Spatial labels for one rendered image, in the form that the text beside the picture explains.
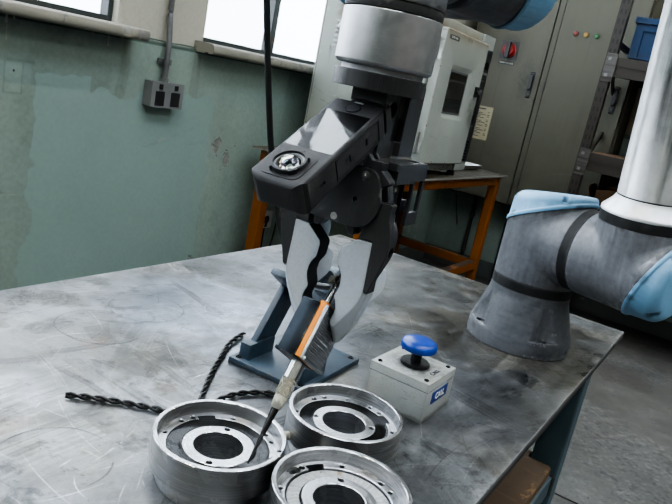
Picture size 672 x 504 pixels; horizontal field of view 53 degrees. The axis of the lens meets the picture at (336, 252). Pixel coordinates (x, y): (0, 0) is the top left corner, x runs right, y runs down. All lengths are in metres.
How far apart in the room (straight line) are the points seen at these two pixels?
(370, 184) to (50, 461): 0.33
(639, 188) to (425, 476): 0.45
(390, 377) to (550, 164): 3.67
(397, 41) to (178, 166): 2.22
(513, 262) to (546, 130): 3.39
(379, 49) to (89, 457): 0.39
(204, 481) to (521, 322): 0.59
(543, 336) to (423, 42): 0.60
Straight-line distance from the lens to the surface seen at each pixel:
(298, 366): 0.54
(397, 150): 0.55
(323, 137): 0.48
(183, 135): 2.67
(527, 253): 0.98
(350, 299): 0.52
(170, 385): 0.71
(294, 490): 0.53
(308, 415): 0.63
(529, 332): 0.99
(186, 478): 0.52
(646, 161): 0.90
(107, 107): 2.42
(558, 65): 4.37
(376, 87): 0.50
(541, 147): 4.35
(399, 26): 0.50
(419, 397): 0.72
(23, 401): 0.67
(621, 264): 0.91
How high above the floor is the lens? 1.13
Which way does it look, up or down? 14 degrees down
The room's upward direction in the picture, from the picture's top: 12 degrees clockwise
